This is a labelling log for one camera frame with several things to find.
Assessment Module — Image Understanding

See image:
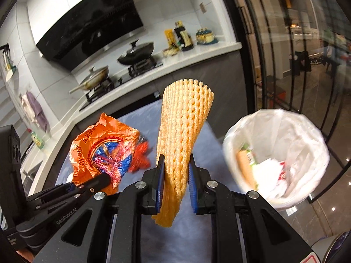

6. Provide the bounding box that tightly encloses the orange snack wrapper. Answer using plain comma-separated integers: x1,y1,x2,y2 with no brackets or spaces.
70,113,140,195

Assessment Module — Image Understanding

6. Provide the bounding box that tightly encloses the orange foam fruit net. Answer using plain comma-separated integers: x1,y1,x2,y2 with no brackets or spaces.
152,79,214,227

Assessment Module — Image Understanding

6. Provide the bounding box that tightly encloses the white lined trash bin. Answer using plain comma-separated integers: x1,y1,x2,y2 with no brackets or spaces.
222,109,330,210

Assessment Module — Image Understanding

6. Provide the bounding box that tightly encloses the white kitchen countertop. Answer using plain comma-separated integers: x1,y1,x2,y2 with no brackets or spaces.
21,42,242,195

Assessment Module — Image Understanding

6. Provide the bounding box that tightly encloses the red plastic bag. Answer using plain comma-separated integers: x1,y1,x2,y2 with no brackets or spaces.
128,141,150,173

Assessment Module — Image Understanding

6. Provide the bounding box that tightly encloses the green carton in bin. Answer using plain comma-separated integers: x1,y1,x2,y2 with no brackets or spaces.
236,143,258,190

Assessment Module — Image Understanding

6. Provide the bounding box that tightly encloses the blue grey table cloth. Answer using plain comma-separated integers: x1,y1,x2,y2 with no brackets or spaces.
54,98,248,263

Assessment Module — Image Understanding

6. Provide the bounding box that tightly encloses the green dish soap bottle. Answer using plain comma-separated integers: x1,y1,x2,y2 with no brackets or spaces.
29,130,45,149

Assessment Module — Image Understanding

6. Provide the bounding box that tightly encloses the white crumpled paper in bin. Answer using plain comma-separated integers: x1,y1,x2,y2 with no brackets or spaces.
252,158,288,200

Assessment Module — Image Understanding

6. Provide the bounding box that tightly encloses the purple hanging towel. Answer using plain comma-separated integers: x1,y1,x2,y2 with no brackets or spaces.
26,91,51,133

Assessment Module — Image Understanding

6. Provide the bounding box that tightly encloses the black gas stove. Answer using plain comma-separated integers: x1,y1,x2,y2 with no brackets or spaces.
79,56,163,111

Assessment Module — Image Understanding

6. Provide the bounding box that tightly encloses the beige hanging towel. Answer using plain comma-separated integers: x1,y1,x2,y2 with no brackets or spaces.
20,94,37,124

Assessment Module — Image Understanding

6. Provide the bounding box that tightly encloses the beige wok with lid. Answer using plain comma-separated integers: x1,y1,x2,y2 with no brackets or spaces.
69,66,109,94

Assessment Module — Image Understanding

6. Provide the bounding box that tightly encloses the small bowl with garlic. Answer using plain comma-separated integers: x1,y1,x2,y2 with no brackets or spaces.
162,46,179,58

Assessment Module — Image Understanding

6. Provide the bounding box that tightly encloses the black wok with lid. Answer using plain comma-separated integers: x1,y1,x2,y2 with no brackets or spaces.
117,39,154,66

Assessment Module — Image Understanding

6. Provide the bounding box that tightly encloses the dark soy sauce bottle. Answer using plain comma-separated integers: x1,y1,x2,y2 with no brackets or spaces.
174,20,193,52

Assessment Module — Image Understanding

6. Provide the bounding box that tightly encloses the spice jar set on tray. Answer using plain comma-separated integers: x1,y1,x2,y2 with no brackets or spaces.
196,28,218,45

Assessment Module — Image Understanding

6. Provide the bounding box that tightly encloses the yellow food packet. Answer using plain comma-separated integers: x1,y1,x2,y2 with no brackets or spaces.
164,29,179,51

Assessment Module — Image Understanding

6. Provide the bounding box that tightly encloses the black range hood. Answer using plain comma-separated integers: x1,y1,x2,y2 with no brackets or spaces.
36,0,143,71

